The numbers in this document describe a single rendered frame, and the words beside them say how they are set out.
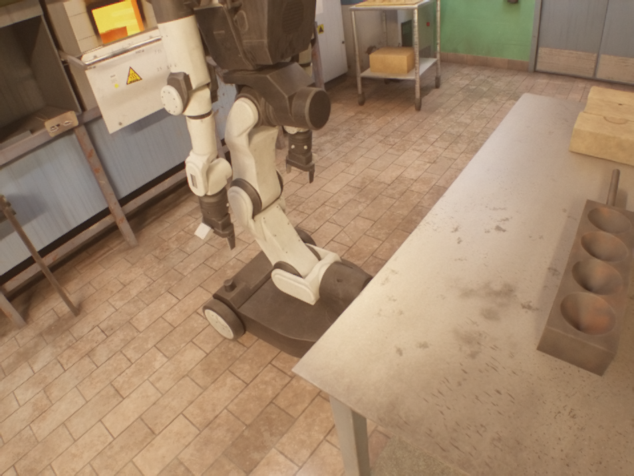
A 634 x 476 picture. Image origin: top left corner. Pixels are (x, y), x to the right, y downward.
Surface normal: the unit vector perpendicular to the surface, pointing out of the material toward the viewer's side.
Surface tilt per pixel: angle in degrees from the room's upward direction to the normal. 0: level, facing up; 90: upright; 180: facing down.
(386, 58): 90
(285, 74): 45
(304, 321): 0
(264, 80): 90
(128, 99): 90
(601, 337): 0
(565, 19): 90
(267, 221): 60
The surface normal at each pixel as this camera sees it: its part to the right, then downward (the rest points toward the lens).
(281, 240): 0.62, -0.17
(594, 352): -0.63, 0.54
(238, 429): -0.15, -0.79
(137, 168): 0.77, 0.29
